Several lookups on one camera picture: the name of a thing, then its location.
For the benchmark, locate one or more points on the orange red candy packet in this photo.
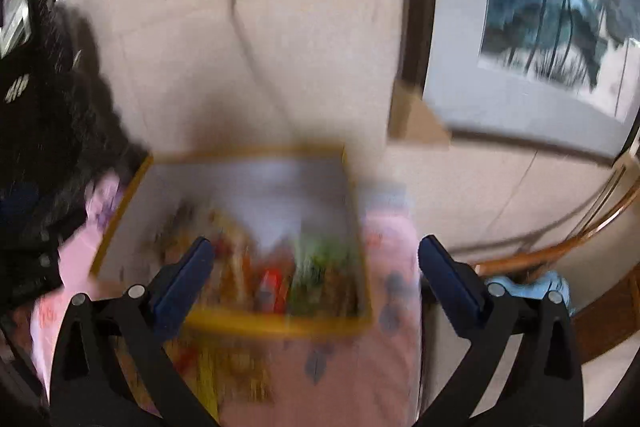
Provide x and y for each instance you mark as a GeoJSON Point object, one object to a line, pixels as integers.
{"type": "Point", "coordinates": [274, 287]}

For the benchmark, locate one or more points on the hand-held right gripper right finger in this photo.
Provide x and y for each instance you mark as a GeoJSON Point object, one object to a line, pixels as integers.
{"type": "Point", "coordinates": [447, 284]}

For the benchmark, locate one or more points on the pink printed tablecloth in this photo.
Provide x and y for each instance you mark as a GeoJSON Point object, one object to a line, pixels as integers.
{"type": "Point", "coordinates": [350, 382]}

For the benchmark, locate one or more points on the lime green snack packet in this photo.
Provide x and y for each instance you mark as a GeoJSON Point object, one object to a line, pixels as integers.
{"type": "Point", "coordinates": [320, 277]}

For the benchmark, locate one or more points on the carved dark wooden furniture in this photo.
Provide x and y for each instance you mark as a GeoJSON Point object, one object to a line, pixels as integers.
{"type": "Point", "coordinates": [50, 107]}

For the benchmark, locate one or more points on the yellow bread packet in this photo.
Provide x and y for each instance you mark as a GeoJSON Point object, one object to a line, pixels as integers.
{"type": "Point", "coordinates": [235, 377]}

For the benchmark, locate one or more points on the wooden cabinet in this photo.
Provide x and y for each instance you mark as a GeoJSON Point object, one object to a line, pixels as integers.
{"type": "Point", "coordinates": [610, 327]}

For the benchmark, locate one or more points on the cardboard corner protector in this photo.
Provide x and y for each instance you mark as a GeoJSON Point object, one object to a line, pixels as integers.
{"type": "Point", "coordinates": [415, 117]}

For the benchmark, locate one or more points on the large framed lotus painting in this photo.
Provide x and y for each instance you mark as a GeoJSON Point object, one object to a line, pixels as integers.
{"type": "Point", "coordinates": [525, 7]}

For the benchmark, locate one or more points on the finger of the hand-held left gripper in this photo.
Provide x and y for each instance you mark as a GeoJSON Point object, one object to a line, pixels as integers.
{"type": "Point", "coordinates": [35, 267]}

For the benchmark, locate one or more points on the yellow cardboard box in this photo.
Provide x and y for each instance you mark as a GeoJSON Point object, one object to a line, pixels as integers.
{"type": "Point", "coordinates": [250, 192]}

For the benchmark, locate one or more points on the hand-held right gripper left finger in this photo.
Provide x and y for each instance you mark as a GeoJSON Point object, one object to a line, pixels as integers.
{"type": "Point", "coordinates": [185, 279]}

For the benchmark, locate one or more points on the bent rattan chair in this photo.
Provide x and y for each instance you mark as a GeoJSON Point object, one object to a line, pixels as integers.
{"type": "Point", "coordinates": [550, 252]}

